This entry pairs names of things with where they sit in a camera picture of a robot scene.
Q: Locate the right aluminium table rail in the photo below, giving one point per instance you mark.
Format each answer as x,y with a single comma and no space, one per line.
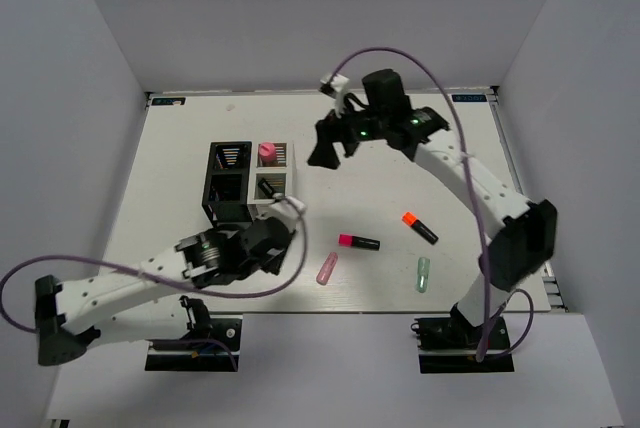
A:
517,170

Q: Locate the pink black highlighter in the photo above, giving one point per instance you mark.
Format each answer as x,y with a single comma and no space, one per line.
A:
353,241

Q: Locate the pink translucent small tube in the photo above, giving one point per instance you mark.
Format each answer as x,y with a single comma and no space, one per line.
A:
327,268

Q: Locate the right blue table label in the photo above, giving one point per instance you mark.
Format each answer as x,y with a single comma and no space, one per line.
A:
469,98

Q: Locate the white mesh organizer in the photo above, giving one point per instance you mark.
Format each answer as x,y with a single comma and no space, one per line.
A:
279,172

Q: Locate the blue table label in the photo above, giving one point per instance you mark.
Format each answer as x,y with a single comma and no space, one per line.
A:
469,98
168,101

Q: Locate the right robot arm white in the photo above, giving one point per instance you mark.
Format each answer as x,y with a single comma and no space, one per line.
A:
517,235

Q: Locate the pink capped clear tube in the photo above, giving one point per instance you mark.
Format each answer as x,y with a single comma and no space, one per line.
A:
267,154

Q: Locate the green black highlighter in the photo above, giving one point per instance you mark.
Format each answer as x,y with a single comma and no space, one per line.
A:
264,189

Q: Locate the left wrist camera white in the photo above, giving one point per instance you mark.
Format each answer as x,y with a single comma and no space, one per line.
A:
288,210

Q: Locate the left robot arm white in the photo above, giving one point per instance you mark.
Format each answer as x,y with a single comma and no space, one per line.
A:
67,313

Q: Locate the green translucent small tube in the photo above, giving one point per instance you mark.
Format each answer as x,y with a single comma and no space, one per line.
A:
422,274

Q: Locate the left blue table label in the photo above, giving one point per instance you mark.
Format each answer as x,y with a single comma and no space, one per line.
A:
168,101

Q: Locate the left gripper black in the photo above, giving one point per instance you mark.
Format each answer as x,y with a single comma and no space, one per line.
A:
275,265

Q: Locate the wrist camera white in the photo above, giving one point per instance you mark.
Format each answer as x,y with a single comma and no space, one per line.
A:
288,210
336,87

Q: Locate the black mesh organizer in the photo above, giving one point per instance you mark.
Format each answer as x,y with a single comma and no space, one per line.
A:
226,183

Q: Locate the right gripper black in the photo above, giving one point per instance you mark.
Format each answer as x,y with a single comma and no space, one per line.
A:
324,153

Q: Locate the orange black highlighter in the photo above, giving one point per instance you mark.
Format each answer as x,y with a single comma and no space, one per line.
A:
420,228

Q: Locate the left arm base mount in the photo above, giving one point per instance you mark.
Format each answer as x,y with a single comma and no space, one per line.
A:
212,343

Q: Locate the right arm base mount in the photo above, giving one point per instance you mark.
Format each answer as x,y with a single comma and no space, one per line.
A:
446,348

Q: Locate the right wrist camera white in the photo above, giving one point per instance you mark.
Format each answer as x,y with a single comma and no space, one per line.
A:
336,87

